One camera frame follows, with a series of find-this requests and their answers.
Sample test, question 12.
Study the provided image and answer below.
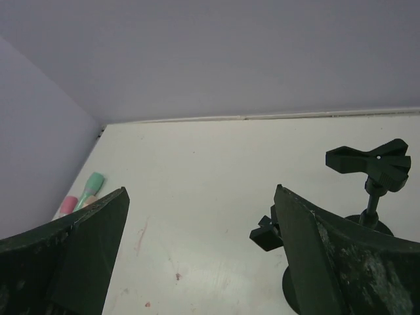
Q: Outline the pink toy microphone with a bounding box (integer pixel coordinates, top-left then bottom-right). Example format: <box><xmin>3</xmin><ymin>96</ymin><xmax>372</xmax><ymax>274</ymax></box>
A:
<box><xmin>53</xmin><ymin>196</ymin><xmax>78</xmax><ymax>220</ymax></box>

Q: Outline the peach toy microphone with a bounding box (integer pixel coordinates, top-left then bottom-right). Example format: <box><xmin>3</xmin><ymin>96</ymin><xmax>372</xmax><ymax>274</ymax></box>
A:
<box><xmin>81</xmin><ymin>196</ymin><xmax>97</xmax><ymax>208</ymax></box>

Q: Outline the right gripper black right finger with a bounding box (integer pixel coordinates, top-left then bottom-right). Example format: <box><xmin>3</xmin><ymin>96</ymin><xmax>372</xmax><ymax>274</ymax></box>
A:
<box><xmin>274</xmin><ymin>185</ymin><xmax>419</xmax><ymax>314</ymax></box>

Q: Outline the green toy microphone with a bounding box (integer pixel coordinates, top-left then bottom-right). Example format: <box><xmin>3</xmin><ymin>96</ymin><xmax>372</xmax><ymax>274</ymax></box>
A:
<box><xmin>73</xmin><ymin>172</ymin><xmax>105</xmax><ymax>212</ymax></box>

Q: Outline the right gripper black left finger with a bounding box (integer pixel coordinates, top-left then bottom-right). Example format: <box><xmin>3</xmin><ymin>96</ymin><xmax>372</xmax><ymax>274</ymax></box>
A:
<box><xmin>1</xmin><ymin>187</ymin><xmax>130</xmax><ymax>314</ymax></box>

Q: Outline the black mic stand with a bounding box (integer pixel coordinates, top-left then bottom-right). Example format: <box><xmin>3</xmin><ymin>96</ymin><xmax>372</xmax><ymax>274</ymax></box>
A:
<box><xmin>249</xmin><ymin>205</ymin><xmax>300</xmax><ymax>314</ymax></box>
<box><xmin>325</xmin><ymin>138</ymin><xmax>411</xmax><ymax>236</ymax></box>

